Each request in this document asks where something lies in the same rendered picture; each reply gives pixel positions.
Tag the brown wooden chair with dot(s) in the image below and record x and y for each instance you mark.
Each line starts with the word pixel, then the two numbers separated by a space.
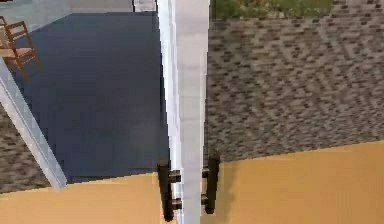
pixel 16 50

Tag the white room door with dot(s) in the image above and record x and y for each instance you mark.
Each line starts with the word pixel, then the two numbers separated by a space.
pixel 190 83

